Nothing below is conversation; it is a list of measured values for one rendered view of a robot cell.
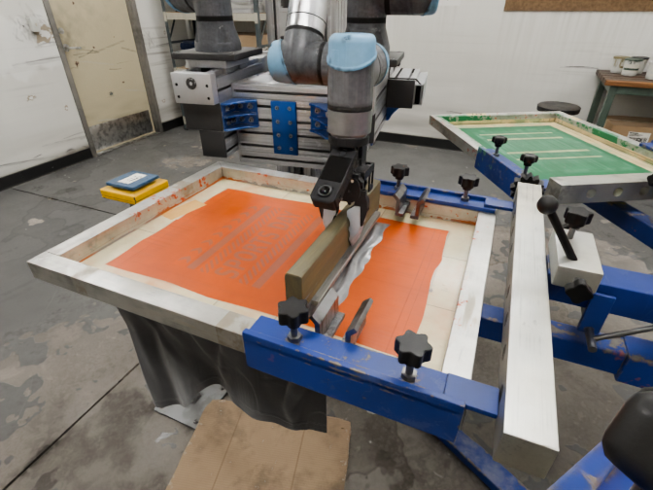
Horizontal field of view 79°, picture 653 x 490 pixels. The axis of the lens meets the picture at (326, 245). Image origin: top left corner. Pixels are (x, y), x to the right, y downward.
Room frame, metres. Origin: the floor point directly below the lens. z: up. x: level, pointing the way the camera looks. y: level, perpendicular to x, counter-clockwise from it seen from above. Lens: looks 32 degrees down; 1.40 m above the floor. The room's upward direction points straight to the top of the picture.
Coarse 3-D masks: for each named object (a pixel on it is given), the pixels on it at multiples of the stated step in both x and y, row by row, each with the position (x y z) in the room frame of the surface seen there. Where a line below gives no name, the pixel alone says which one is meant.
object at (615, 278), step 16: (608, 272) 0.50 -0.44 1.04; (624, 272) 0.50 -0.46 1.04; (560, 288) 0.49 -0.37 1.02; (608, 288) 0.46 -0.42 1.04; (624, 288) 0.46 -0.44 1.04; (640, 288) 0.46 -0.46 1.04; (576, 304) 0.48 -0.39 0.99; (624, 304) 0.45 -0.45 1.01; (640, 304) 0.45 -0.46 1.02; (640, 320) 0.44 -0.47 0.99
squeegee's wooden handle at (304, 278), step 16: (368, 192) 0.77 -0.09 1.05; (336, 224) 0.63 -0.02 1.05; (320, 240) 0.57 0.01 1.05; (336, 240) 0.60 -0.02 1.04; (304, 256) 0.53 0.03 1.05; (320, 256) 0.53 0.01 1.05; (336, 256) 0.60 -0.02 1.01; (288, 272) 0.48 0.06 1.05; (304, 272) 0.48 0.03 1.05; (320, 272) 0.53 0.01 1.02; (288, 288) 0.48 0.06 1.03; (304, 288) 0.48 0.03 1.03
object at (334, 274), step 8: (376, 216) 0.79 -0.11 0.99; (368, 224) 0.75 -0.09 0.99; (360, 240) 0.68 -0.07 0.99; (352, 248) 0.65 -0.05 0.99; (344, 256) 0.62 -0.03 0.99; (352, 256) 0.64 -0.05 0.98; (336, 264) 0.60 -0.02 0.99; (344, 264) 0.60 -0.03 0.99; (336, 272) 0.57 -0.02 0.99; (328, 280) 0.55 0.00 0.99; (320, 288) 0.53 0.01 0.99; (328, 288) 0.53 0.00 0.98; (320, 296) 0.51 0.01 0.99; (312, 304) 0.50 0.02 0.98
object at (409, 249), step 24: (240, 192) 0.99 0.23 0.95; (192, 216) 0.85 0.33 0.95; (216, 216) 0.85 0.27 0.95; (312, 240) 0.74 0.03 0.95; (384, 240) 0.74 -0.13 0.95; (408, 240) 0.74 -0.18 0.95; (432, 240) 0.74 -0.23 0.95; (384, 264) 0.65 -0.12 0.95; (408, 264) 0.65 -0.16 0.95; (432, 264) 0.65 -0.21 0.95
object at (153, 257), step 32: (192, 224) 0.81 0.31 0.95; (128, 256) 0.68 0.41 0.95; (160, 256) 0.68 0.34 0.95; (192, 288) 0.57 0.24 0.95; (224, 288) 0.57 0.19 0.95; (256, 288) 0.57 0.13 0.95; (352, 288) 0.57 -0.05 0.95; (384, 288) 0.57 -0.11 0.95; (416, 288) 0.57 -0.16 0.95; (384, 320) 0.49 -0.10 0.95; (416, 320) 0.49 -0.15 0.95; (384, 352) 0.42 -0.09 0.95
